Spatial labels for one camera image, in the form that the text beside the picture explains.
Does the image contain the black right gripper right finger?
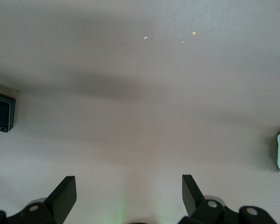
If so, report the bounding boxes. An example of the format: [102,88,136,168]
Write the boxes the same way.
[179,174,238,224]

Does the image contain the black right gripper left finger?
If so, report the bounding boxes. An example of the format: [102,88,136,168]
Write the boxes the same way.
[7,176,77,224]

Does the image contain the black flip phone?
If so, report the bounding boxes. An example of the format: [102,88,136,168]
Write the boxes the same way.
[0,90,16,133]

